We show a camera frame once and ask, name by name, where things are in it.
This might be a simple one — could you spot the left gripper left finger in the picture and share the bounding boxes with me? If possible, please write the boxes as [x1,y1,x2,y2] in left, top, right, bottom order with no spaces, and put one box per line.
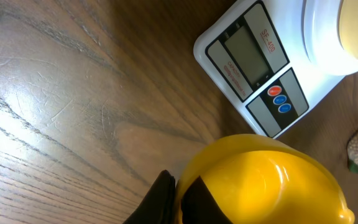
[124,170,176,224]

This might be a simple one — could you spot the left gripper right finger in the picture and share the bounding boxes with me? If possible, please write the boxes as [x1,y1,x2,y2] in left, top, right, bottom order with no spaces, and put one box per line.
[181,177,232,224]

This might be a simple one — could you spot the yellow measuring scoop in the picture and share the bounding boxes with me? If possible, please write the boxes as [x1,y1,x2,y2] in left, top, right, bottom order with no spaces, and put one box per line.
[173,134,355,224]

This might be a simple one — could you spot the white digital kitchen scale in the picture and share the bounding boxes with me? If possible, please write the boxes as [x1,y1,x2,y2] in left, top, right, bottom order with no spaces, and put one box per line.
[193,0,358,138]

